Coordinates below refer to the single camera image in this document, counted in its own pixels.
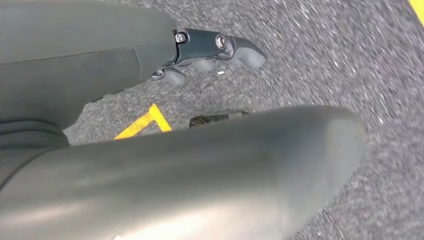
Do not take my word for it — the robot left arm ribbed sleeve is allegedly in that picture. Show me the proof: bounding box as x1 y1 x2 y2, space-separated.
0 120 70 188

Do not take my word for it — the yellow floor tape strip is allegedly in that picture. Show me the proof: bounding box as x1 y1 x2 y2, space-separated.
408 0 424 27

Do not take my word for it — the yellow floor tape square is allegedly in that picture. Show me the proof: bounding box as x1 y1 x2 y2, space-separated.
113 103 173 141

